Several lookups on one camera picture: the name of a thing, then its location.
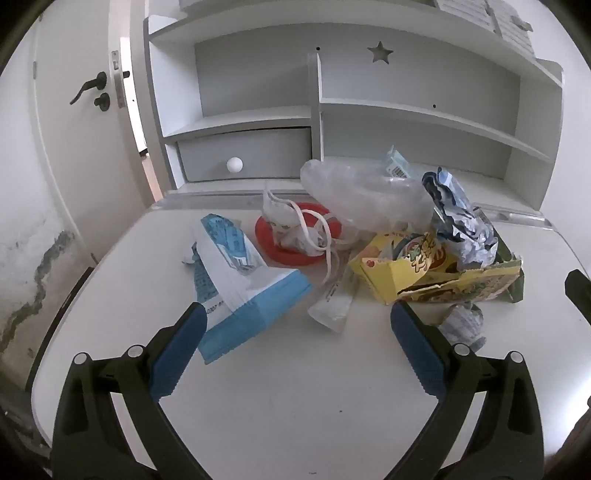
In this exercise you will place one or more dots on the white round drawer knob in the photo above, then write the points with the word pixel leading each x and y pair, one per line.
pixel 234 165

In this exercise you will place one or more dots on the blue and white paper packet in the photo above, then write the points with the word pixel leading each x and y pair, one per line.
pixel 240 295

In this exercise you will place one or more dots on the white louvered cabinet door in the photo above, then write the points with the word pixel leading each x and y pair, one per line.
pixel 503 21

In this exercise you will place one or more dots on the small light blue carton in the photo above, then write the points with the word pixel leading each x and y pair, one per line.
pixel 398 162

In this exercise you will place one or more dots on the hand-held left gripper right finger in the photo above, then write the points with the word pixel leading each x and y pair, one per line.
pixel 418 350

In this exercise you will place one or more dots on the crumpled grey paper ball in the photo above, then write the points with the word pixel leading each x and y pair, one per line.
pixel 461 325

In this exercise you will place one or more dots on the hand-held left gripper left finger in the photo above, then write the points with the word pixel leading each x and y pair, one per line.
pixel 178 350

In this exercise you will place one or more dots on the black door lock knob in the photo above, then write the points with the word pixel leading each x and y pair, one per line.
pixel 102 101

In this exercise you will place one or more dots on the white desk shelf unit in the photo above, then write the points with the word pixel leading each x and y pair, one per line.
pixel 258 87

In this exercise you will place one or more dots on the white tube wrapper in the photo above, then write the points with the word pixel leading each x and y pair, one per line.
pixel 332 307

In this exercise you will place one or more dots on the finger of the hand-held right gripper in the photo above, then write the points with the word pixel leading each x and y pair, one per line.
pixel 581 290

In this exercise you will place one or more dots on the flattened green and yellow box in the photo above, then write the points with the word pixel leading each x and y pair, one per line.
pixel 480 284

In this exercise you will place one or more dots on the blue and white foil wrapper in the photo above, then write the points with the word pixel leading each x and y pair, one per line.
pixel 457 217

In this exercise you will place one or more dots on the clear plastic bag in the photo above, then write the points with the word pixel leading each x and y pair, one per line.
pixel 364 194

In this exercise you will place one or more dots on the yellow snack box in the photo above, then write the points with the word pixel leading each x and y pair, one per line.
pixel 392 272

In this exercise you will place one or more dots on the grey drawer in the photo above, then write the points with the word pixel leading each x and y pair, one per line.
pixel 263 152

